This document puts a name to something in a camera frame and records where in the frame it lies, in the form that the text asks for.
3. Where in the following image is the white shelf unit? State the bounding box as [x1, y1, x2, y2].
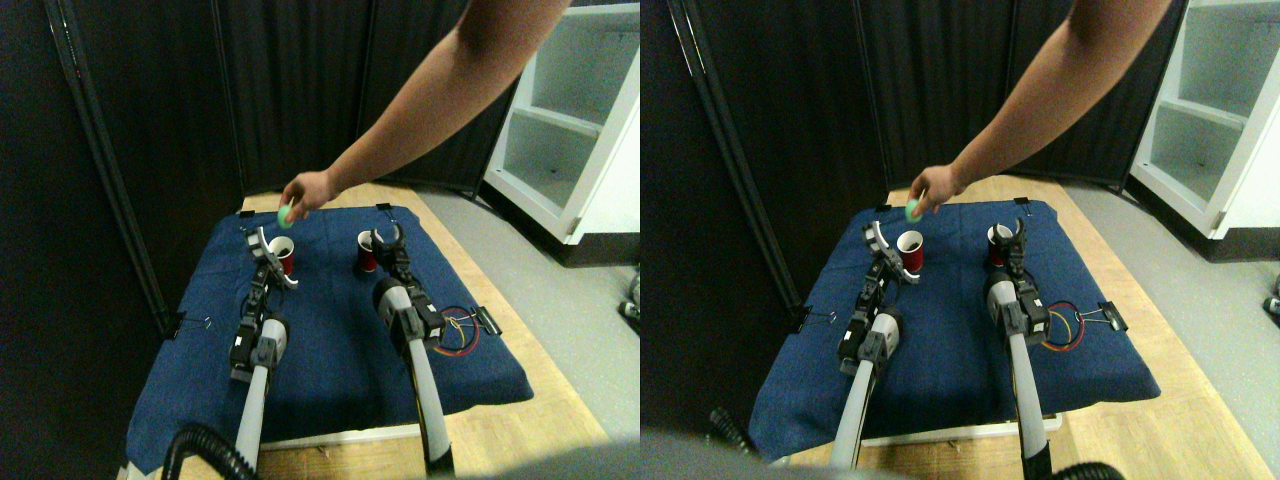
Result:
[483, 0, 640, 246]
[1130, 0, 1280, 242]

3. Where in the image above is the black ribbed hose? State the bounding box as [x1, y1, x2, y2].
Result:
[709, 404, 764, 460]
[160, 421, 258, 480]
[1050, 461, 1128, 480]

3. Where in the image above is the dark blue cloth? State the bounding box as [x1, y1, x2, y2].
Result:
[127, 203, 534, 473]
[748, 198, 1162, 460]

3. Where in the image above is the orange wire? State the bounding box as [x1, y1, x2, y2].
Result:
[1039, 299, 1087, 352]
[429, 307, 482, 360]

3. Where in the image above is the low white table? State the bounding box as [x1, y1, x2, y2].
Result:
[862, 412, 1063, 447]

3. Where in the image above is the curtain stand pole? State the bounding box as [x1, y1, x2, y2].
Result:
[667, 0, 803, 332]
[43, 0, 173, 337]

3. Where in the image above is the person's hand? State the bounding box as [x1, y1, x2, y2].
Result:
[279, 169, 340, 227]
[907, 164, 965, 221]

